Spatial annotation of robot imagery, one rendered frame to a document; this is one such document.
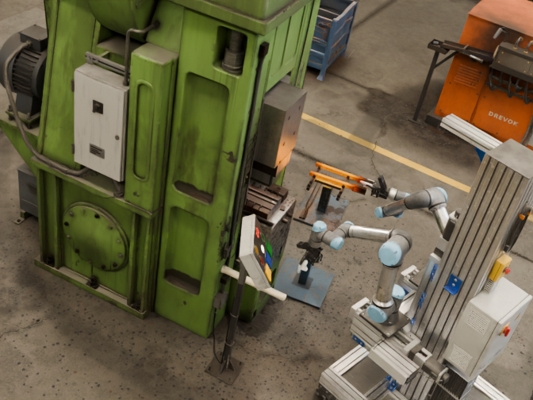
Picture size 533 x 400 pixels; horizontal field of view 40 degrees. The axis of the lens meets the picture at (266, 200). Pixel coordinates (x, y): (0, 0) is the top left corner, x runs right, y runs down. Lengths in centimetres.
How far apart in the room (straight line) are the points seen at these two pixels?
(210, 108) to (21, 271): 211
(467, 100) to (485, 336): 407
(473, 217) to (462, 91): 400
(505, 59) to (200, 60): 407
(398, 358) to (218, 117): 170
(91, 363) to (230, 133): 182
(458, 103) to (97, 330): 448
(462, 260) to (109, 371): 232
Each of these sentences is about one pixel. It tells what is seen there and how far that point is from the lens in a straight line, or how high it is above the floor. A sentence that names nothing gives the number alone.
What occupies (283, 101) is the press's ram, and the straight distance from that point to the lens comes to 419.
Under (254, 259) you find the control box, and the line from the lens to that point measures 400.
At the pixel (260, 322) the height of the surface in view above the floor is 0.
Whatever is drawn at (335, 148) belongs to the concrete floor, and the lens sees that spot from 715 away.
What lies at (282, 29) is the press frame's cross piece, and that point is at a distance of 405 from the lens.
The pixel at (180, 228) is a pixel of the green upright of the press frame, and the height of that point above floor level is 80.
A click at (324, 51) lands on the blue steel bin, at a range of 818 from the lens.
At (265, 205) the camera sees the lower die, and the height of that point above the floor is 99.
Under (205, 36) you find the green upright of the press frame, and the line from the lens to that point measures 387.
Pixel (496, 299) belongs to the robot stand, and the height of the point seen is 123.
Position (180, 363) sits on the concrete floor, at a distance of 495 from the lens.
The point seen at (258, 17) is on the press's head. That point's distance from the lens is 364.
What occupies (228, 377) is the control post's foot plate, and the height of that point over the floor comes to 1.
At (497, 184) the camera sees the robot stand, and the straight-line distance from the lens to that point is 374.
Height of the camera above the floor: 386
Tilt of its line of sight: 38 degrees down
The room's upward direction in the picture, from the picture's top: 11 degrees clockwise
